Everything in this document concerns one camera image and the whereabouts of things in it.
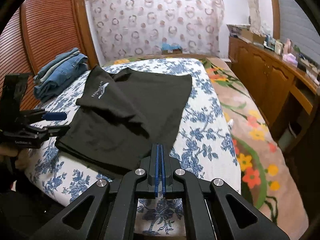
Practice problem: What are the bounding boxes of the folded light blue jeans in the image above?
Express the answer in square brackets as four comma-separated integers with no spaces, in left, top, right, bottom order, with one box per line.
[47,47,83,64]

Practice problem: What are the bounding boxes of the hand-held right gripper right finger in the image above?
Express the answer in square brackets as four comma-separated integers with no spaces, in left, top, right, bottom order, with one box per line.
[160,144,290,240]

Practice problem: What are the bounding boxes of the circle patterned curtain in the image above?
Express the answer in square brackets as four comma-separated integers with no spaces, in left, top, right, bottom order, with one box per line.
[85,0,225,58]

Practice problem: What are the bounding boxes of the folded blue denim jeans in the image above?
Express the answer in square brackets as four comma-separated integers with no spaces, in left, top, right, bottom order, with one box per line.
[34,55,90,103]

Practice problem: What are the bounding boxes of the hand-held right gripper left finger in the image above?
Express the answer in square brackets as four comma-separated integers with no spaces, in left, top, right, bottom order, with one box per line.
[41,144,160,240]

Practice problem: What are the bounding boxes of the blue plastic bag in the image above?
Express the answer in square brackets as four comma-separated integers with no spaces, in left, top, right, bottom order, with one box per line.
[161,42,183,52]

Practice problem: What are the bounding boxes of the wooden window frame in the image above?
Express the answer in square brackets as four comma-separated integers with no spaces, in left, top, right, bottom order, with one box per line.
[266,0,282,40]

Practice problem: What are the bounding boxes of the white blue floral bedspread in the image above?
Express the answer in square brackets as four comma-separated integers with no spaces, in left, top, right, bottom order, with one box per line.
[24,57,242,235]

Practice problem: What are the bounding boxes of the beige flowered blanket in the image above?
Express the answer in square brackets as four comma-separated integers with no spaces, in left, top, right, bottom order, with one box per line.
[105,55,309,240]

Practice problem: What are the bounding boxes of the black pants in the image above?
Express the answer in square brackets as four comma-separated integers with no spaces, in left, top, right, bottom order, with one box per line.
[54,65,193,177]

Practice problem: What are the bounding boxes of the grey roller shutter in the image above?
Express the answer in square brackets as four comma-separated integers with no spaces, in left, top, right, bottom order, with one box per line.
[275,0,320,63]

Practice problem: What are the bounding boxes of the wooden louvered wardrobe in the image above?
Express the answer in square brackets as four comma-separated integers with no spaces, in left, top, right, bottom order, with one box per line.
[0,0,99,110]

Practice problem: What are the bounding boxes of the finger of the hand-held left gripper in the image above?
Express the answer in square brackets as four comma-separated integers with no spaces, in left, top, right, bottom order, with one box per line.
[27,126,70,138]
[21,110,67,125]

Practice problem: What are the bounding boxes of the pink purple packet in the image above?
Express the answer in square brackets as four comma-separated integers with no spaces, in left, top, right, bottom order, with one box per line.
[282,54,298,65]

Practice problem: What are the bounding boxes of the wooden sideboard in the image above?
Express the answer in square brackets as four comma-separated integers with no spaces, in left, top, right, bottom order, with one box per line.
[227,36,320,153]

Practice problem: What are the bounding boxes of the open cardboard box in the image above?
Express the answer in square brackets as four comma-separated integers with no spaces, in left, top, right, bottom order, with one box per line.
[240,30,266,45]

